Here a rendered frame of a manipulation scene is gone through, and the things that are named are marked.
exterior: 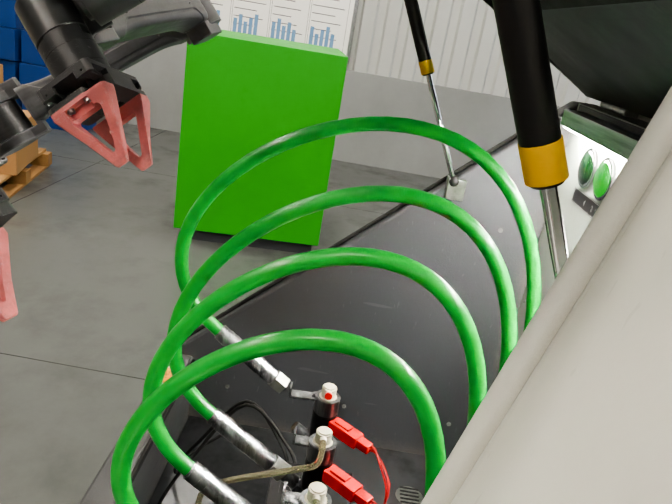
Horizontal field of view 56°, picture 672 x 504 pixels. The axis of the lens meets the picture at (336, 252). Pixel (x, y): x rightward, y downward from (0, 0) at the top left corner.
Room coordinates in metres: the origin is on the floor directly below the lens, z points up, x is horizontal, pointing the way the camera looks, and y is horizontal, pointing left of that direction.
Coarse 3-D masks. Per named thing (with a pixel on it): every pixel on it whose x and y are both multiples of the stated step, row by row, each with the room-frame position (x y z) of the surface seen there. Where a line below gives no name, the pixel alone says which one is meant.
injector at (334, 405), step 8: (320, 392) 0.60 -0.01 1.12; (336, 392) 0.60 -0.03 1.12; (320, 400) 0.58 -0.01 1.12; (336, 400) 0.59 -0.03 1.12; (320, 408) 0.58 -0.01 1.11; (328, 408) 0.58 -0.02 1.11; (336, 408) 0.59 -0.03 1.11; (312, 416) 0.59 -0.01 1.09; (320, 416) 0.58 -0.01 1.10; (328, 416) 0.58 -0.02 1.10; (336, 416) 0.59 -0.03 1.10; (296, 424) 0.59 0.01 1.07; (312, 424) 0.59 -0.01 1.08; (320, 424) 0.58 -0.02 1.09; (304, 432) 0.59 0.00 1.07; (312, 432) 0.59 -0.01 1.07
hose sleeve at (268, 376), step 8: (224, 328) 0.59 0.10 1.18; (216, 336) 0.59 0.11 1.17; (224, 336) 0.59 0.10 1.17; (232, 336) 0.59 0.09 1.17; (224, 344) 0.59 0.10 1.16; (256, 360) 0.59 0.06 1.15; (264, 360) 0.59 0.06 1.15; (256, 368) 0.59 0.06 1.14; (264, 368) 0.59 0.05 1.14; (272, 368) 0.59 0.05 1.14; (264, 376) 0.59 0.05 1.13; (272, 376) 0.59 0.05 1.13
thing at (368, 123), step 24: (336, 120) 0.59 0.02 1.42; (360, 120) 0.59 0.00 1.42; (384, 120) 0.59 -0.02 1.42; (408, 120) 0.59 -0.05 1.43; (288, 144) 0.59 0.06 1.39; (456, 144) 0.59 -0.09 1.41; (240, 168) 0.59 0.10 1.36; (216, 192) 0.59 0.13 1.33; (504, 192) 0.59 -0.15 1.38; (192, 216) 0.59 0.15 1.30; (528, 216) 0.59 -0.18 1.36; (528, 240) 0.59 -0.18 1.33; (528, 264) 0.59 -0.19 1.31; (528, 288) 0.59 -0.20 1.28; (528, 312) 0.59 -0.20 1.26
